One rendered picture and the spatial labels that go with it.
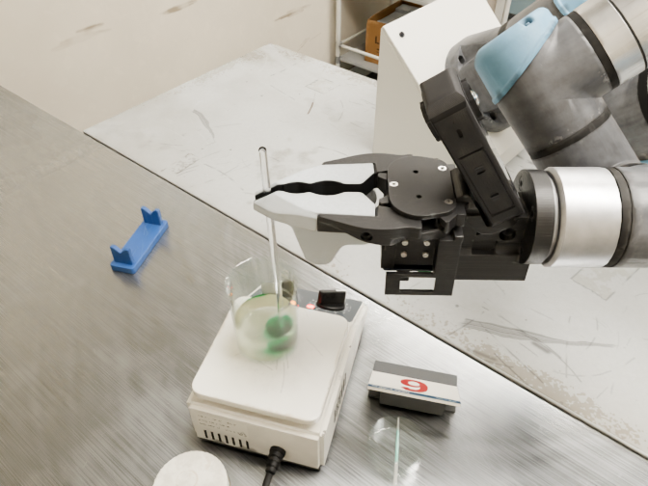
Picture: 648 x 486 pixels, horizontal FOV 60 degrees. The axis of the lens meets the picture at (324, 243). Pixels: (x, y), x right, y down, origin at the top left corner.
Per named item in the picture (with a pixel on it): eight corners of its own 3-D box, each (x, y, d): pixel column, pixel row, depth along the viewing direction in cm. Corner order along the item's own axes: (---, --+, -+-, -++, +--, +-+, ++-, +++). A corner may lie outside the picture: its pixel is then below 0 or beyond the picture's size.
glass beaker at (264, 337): (222, 337, 54) (210, 275, 48) (278, 307, 57) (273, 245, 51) (260, 387, 50) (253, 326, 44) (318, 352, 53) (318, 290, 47)
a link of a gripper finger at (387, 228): (316, 246, 39) (445, 246, 38) (315, 229, 38) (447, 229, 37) (318, 203, 42) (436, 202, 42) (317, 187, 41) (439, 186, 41)
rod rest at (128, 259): (148, 222, 80) (142, 202, 77) (169, 226, 79) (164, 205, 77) (110, 270, 73) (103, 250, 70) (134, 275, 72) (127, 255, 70)
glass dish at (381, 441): (374, 485, 52) (376, 474, 50) (360, 431, 56) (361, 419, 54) (431, 473, 53) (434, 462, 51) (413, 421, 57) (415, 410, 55)
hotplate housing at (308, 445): (263, 295, 69) (258, 248, 64) (367, 317, 67) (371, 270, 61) (184, 463, 54) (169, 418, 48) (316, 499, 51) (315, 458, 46)
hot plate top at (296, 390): (238, 298, 58) (237, 292, 58) (350, 322, 56) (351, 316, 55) (188, 395, 50) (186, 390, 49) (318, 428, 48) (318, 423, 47)
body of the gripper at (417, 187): (375, 297, 43) (534, 300, 43) (380, 211, 37) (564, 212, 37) (373, 231, 49) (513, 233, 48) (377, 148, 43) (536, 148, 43)
